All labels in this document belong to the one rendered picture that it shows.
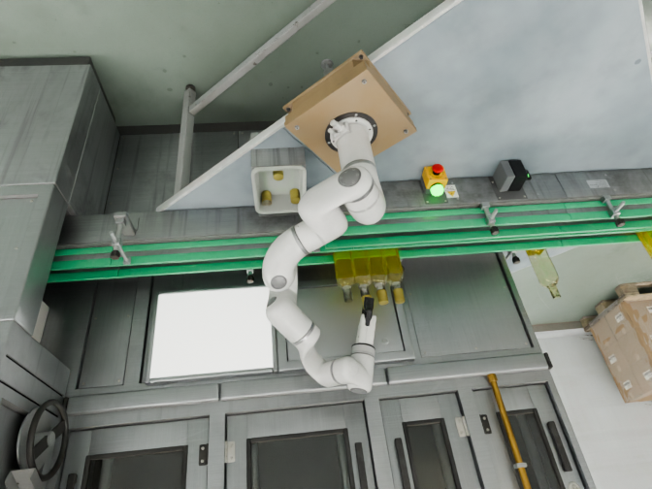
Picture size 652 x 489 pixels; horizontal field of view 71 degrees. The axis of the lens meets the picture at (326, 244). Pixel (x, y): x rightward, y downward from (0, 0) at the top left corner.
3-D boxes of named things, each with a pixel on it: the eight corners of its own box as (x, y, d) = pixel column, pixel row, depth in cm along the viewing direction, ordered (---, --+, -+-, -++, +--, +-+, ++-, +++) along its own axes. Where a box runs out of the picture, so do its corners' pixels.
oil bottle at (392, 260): (376, 240, 174) (386, 288, 162) (378, 230, 169) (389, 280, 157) (391, 239, 174) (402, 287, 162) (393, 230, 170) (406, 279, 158)
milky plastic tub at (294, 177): (255, 196, 165) (255, 214, 160) (249, 149, 147) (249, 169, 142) (304, 193, 167) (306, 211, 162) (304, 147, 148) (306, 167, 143)
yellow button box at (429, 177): (419, 179, 168) (424, 194, 163) (424, 164, 162) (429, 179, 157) (438, 178, 168) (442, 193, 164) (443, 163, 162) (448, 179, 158)
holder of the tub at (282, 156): (257, 204, 169) (257, 221, 165) (250, 148, 147) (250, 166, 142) (303, 202, 171) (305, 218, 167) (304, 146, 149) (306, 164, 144)
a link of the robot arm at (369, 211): (349, 189, 132) (358, 235, 123) (332, 161, 121) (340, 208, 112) (381, 178, 129) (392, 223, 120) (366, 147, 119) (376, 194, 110)
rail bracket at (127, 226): (126, 222, 164) (117, 276, 151) (111, 190, 150) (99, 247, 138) (141, 221, 165) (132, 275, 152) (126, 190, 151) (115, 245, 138)
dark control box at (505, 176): (491, 175, 170) (499, 192, 166) (499, 159, 164) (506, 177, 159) (512, 174, 171) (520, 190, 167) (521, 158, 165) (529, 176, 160)
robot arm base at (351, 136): (313, 132, 133) (318, 172, 124) (342, 104, 126) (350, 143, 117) (351, 155, 142) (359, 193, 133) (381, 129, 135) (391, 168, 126)
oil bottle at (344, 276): (331, 243, 172) (338, 293, 160) (331, 234, 168) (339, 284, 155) (345, 242, 173) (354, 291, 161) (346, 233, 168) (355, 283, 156)
